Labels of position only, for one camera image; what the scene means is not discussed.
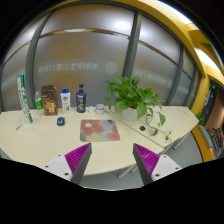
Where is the dark blue shampoo bottle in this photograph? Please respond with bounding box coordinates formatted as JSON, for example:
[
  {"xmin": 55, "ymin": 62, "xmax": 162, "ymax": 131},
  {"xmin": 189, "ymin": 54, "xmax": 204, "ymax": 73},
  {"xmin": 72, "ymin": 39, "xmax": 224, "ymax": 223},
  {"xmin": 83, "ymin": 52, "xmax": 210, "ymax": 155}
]
[{"xmin": 76, "ymin": 84, "xmax": 86, "ymax": 113}]

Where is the green plastic drink bottle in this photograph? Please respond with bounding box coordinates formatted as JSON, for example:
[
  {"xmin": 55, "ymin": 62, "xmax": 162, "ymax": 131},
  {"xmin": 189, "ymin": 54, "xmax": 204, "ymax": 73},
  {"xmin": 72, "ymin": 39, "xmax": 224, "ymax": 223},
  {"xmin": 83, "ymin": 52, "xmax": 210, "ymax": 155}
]
[{"xmin": 35, "ymin": 91, "xmax": 44, "ymax": 116}]

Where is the green white tall tube box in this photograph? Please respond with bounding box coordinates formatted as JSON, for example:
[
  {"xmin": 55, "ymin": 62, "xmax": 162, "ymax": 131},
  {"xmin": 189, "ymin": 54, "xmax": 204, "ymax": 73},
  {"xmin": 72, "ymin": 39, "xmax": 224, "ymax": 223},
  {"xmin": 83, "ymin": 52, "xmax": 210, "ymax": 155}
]
[{"xmin": 17, "ymin": 75, "xmax": 33, "ymax": 124}]

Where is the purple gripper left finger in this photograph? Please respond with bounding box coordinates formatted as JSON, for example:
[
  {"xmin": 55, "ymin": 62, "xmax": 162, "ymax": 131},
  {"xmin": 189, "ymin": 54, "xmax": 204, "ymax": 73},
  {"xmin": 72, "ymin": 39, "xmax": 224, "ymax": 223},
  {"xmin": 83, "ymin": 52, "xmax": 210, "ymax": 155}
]
[{"xmin": 43, "ymin": 142, "xmax": 93, "ymax": 186}]

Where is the white blue-capped lotion bottle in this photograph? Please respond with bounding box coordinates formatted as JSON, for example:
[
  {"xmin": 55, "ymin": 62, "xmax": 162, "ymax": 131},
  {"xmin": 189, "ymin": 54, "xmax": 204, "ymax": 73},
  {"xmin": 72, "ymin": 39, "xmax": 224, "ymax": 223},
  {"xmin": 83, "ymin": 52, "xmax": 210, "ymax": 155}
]
[{"xmin": 61, "ymin": 89, "xmax": 71, "ymax": 114}]

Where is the green potted pothos plant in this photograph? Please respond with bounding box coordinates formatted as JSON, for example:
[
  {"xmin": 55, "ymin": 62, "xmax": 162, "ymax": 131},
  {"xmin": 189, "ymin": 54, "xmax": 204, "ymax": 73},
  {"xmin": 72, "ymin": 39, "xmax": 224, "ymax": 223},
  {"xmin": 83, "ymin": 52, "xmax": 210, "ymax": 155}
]
[{"xmin": 104, "ymin": 75, "xmax": 172, "ymax": 142}]

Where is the dark blue computer mouse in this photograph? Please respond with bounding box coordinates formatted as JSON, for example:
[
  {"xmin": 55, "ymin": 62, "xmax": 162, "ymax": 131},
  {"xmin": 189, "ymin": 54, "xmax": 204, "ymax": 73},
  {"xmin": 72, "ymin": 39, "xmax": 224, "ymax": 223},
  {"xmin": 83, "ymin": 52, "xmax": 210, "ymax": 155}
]
[{"xmin": 57, "ymin": 117, "xmax": 65, "ymax": 126}]

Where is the crumpled white paper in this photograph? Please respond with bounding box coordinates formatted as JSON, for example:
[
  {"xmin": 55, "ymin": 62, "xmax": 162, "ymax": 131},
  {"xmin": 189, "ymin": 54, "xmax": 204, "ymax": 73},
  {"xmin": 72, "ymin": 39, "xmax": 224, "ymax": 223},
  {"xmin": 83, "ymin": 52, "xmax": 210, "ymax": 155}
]
[{"xmin": 87, "ymin": 106, "xmax": 96, "ymax": 114}]

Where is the floral pastel mouse pad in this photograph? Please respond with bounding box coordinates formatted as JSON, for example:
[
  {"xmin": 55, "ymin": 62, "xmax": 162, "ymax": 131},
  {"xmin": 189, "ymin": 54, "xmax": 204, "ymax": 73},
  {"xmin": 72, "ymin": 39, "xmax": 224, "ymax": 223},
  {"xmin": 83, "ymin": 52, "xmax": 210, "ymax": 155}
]
[{"xmin": 80, "ymin": 120, "xmax": 120, "ymax": 142}]

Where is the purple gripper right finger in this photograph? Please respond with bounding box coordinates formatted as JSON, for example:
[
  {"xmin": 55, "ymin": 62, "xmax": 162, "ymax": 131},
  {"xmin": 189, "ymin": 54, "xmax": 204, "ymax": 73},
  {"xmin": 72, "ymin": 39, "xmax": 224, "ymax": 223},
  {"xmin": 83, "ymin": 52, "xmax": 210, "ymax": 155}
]
[{"xmin": 132, "ymin": 143, "xmax": 183, "ymax": 186}]

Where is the brown paper box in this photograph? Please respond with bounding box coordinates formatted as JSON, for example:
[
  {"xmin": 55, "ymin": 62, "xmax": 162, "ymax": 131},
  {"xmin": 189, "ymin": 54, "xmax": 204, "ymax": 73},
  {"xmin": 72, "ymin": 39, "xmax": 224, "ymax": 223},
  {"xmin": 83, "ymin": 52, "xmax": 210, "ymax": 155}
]
[{"xmin": 41, "ymin": 85, "xmax": 58, "ymax": 116}]

